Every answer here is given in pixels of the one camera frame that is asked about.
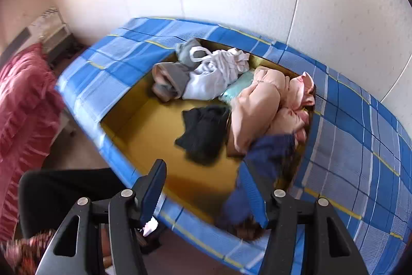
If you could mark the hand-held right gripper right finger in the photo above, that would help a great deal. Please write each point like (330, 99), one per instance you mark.
(260, 213)

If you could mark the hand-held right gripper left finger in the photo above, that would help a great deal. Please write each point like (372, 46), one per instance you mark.
(153, 191)

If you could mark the navy blue garment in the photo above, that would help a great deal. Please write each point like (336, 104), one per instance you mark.
(267, 155)

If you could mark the gold cardboard box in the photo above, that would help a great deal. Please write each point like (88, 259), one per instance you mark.
(144, 120)

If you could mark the black garment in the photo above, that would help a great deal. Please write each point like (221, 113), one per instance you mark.
(202, 133)

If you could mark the pale pink padded jacket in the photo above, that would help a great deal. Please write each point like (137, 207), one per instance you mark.
(257, 114)

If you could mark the grey brown pants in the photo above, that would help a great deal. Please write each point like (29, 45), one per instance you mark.
(170, 78)

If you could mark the light teal soft pack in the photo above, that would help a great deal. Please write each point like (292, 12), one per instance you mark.
(236, 88)

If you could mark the pink floral garment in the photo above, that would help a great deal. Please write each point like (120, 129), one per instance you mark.
(304, 88)

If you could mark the white cloth garment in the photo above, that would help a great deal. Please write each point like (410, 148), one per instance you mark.
(212, 72)

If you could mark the grey cloth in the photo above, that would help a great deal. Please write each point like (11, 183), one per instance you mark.
(188, 51)

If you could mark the person's black trouser leg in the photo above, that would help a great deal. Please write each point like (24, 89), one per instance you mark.
(64, 191)

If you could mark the blue plaid bed sheet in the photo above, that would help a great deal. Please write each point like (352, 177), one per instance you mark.
(347, 149)

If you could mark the red patterned cloth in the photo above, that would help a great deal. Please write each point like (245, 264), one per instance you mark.
(22, 252)

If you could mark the red blanket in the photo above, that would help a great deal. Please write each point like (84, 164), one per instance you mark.
(25, 107)

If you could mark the white radiator heater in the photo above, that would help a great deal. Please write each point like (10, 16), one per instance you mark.
(48, 30)

